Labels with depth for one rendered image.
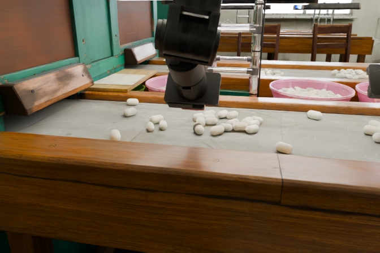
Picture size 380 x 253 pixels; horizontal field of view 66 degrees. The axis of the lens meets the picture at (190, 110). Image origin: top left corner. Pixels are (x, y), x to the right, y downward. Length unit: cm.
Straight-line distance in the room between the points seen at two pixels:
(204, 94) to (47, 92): 41
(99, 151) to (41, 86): 28
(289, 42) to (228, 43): 66
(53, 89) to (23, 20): 18
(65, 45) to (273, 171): 71
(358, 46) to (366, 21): 251
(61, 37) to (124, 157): 52
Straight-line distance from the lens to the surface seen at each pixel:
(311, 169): 52
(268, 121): 78
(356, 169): 56
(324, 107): 89
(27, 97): 75
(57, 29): 95
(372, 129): 78
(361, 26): 611
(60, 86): 84
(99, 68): 113
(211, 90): 54
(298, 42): 347
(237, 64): 153
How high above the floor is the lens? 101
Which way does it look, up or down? 19 degrees down
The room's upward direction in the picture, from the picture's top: straight up
